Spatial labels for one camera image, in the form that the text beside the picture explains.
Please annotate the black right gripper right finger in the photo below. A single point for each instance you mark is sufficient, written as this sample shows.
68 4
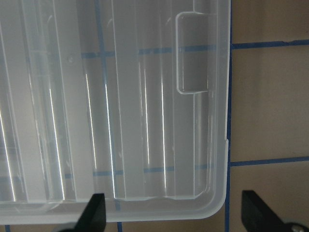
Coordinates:
257 216

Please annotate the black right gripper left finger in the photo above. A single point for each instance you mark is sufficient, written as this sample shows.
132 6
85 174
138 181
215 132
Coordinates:
92 219

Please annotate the clear plastic box lid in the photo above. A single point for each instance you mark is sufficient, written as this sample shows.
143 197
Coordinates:
122 97

